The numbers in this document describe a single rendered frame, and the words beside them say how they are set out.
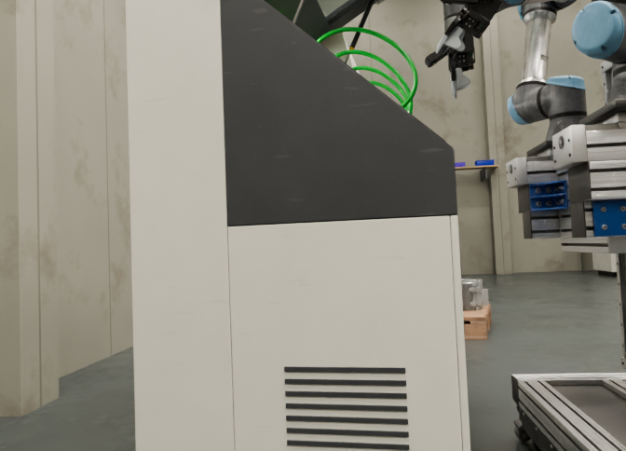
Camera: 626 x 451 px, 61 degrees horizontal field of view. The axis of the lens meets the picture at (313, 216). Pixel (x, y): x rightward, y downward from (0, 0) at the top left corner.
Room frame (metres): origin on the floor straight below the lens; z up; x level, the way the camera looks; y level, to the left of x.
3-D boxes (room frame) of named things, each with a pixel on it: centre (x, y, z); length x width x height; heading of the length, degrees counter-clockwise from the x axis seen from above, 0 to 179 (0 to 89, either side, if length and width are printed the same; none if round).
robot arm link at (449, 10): (1.71, -0.50, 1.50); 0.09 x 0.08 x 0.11; 122
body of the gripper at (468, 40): (1.71, -0.50, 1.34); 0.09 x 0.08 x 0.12; 78
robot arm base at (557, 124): (1.80, -0.88, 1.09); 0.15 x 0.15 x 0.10
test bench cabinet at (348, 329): (1.67, -0.13, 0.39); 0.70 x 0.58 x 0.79; 168
